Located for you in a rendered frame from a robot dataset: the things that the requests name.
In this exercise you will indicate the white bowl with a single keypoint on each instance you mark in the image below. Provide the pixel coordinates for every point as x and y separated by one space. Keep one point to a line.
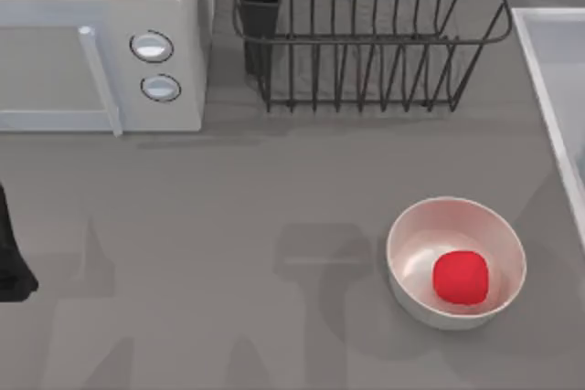
411 244

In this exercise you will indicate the small microwave knob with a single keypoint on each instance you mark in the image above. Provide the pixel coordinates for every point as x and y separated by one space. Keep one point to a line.
160 88

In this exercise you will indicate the large microwave knob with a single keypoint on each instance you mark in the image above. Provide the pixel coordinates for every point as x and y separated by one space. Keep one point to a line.
151 46

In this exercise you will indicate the red rounded block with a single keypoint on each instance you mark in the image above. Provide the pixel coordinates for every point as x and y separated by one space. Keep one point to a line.
460 277

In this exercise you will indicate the white sink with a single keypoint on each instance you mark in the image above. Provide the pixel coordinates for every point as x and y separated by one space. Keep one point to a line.
555 88

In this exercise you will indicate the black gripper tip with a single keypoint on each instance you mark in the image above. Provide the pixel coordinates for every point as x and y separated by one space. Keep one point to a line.
11 262

